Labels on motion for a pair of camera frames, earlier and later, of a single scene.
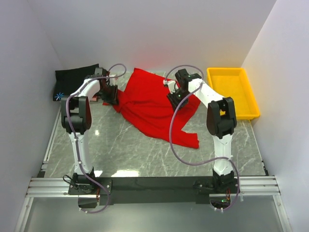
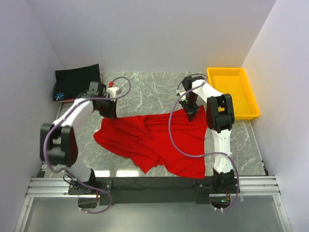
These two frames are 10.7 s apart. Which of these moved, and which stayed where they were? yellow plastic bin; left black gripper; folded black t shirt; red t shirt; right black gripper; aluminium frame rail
Moved: right black gripper; red t shirt; left black gripper
Stayed: aluminium frame rail; yellow plastic bin; folded black t shirt
